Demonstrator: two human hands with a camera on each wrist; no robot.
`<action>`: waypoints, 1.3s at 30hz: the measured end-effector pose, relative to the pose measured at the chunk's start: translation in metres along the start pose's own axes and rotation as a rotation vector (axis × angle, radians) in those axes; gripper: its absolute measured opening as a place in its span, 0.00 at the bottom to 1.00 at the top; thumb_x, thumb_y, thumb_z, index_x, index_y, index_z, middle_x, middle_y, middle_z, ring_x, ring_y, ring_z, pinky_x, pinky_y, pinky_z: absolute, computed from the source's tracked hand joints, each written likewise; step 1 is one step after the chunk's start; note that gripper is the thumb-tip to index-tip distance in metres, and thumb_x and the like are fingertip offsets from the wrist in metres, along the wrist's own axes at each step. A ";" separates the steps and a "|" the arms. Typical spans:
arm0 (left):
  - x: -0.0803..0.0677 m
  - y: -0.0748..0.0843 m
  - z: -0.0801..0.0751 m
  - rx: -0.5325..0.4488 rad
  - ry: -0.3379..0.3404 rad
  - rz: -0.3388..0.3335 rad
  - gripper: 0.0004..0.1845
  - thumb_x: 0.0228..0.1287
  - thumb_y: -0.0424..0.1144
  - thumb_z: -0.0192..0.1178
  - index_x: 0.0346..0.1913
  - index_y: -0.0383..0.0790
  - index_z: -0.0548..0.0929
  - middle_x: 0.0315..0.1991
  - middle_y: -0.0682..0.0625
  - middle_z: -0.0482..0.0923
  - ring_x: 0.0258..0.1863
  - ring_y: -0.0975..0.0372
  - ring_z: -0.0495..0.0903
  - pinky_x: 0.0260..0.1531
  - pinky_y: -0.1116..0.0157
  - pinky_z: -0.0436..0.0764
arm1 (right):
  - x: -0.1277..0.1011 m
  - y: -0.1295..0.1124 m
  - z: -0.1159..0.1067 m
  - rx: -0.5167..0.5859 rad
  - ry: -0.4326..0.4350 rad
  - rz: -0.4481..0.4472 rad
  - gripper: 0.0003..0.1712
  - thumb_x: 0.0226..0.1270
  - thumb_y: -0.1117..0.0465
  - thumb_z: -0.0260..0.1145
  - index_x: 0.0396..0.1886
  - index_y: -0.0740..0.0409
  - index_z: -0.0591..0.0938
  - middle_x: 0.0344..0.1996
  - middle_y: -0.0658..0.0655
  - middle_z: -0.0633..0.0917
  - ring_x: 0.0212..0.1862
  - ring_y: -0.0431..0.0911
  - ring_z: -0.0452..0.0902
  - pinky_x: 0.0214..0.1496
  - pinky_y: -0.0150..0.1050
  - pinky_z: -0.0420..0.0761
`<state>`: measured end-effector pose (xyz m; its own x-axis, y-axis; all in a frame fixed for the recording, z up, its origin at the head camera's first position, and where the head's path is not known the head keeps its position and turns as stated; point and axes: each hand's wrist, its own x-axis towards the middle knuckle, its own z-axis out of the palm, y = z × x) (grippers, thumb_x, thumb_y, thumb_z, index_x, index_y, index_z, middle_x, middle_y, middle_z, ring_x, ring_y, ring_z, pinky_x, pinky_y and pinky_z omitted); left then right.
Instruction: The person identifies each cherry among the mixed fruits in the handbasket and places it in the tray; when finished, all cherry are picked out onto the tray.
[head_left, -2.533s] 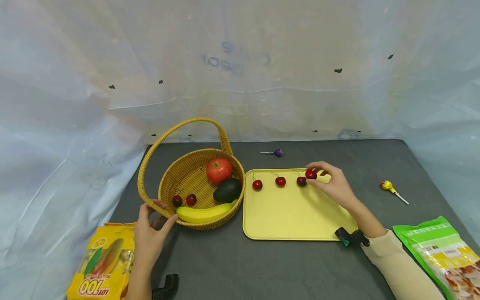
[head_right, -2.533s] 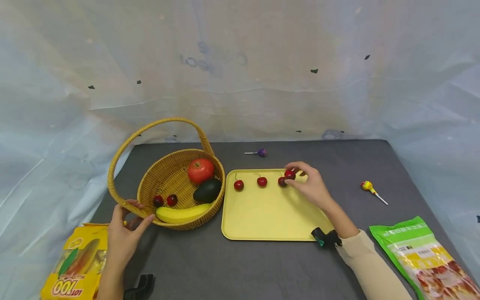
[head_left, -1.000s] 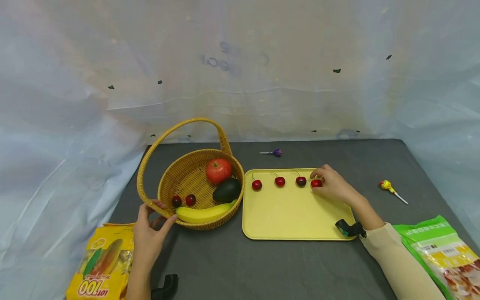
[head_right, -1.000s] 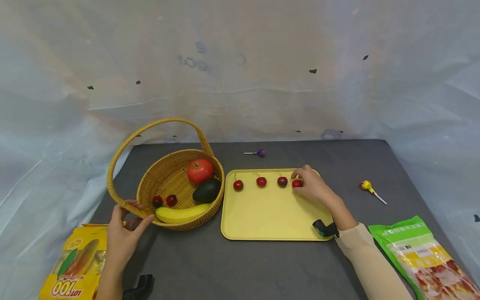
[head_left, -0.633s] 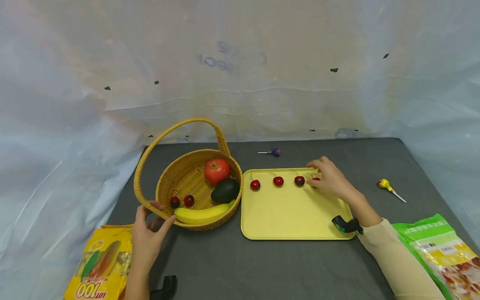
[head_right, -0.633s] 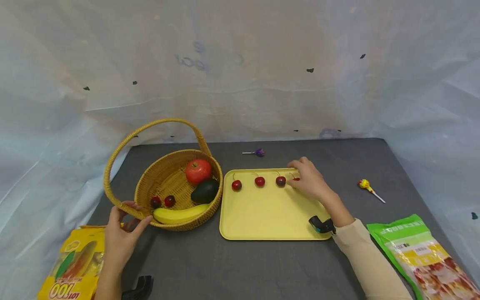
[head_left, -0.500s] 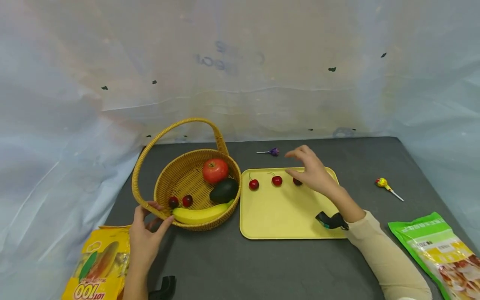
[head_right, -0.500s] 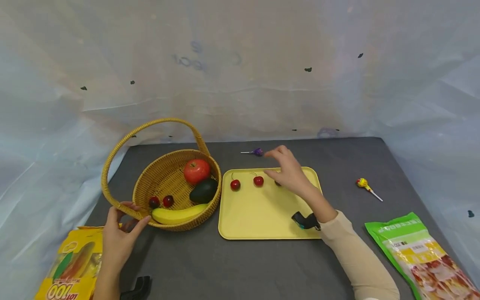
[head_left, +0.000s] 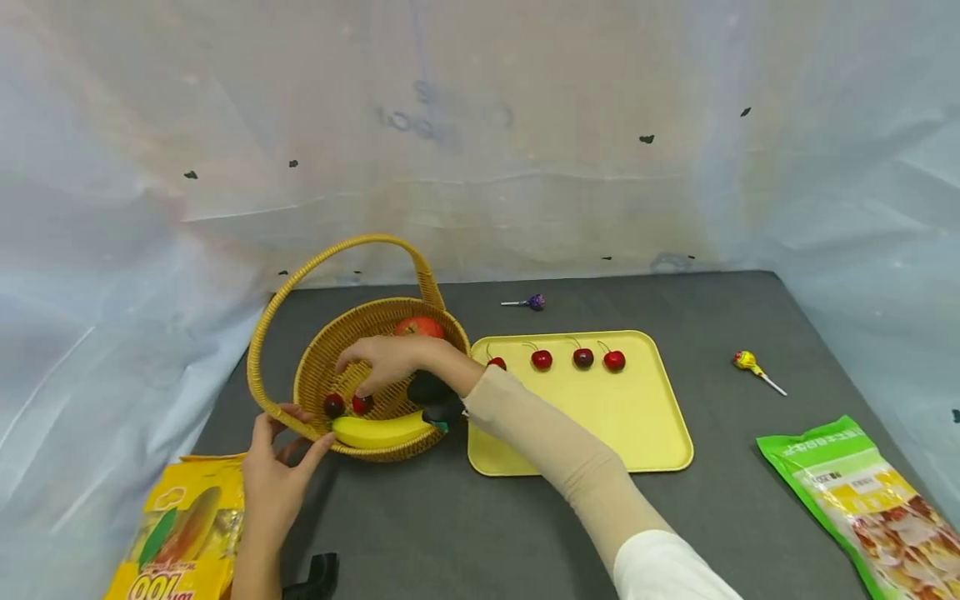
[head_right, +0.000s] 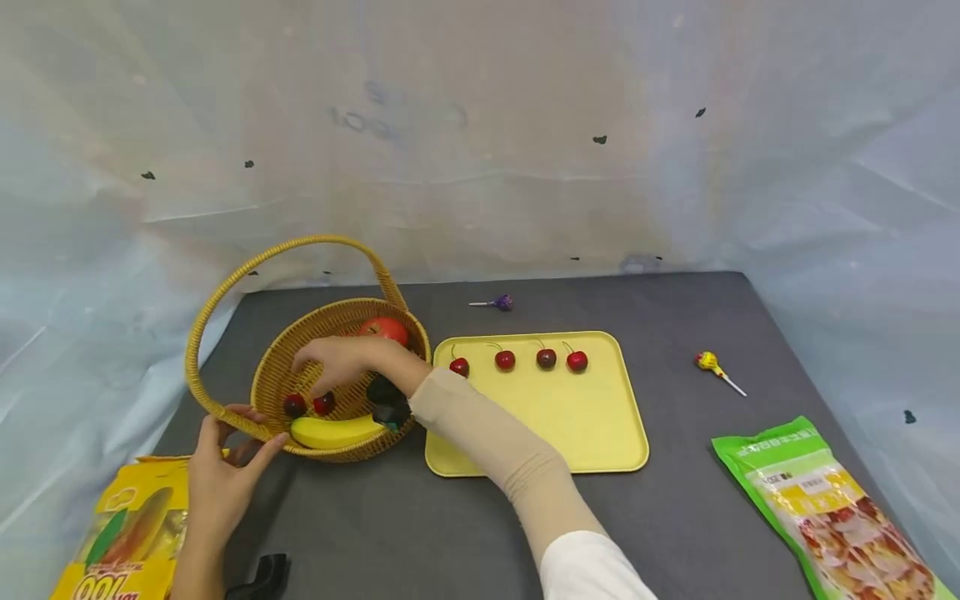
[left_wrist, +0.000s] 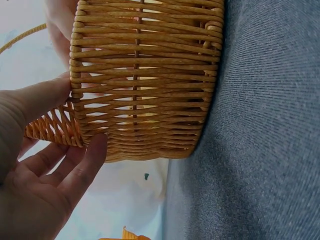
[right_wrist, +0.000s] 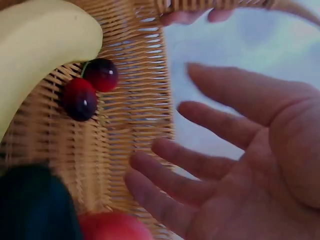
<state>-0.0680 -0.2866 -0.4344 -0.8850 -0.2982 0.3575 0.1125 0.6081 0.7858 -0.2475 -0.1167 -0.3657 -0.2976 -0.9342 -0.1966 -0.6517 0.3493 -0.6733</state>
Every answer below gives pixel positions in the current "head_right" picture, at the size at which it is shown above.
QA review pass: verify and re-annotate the person's right hand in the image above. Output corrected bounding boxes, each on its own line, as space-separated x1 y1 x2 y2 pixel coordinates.
291 334 434 402

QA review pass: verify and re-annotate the person's left hand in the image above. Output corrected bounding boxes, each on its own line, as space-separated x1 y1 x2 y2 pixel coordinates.
187 404 292 553

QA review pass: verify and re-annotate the woven wicker basket with handle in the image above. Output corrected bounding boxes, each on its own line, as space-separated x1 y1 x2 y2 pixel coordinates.
185 234 434 464

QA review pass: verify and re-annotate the person's right forearm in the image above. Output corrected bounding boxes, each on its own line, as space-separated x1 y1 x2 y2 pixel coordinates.
407 366 660 600

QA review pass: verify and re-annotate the person's left forearm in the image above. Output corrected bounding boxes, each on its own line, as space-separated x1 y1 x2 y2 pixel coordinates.
170 533 227 600

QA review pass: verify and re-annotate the yellow banana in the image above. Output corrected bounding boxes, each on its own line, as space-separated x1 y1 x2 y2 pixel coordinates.
289 413 388 451

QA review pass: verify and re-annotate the red tomato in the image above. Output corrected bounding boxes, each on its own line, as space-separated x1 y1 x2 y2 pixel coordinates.
356 316 411 348

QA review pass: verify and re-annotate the black wrist band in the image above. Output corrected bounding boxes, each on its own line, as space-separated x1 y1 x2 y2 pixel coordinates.
365 374 413 433

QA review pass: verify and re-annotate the yellow snack bag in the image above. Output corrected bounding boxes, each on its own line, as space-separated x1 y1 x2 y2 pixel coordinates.
49 454 232 600

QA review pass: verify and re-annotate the yellow plastic tray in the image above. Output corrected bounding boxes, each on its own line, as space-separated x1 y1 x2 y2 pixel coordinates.
423 330 652 479

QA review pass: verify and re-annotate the yellow lollipop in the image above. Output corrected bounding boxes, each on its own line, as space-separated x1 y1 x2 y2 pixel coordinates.
693 350 749 398

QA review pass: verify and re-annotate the green snack bag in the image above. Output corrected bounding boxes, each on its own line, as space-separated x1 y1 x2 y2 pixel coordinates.
710 415 959 600

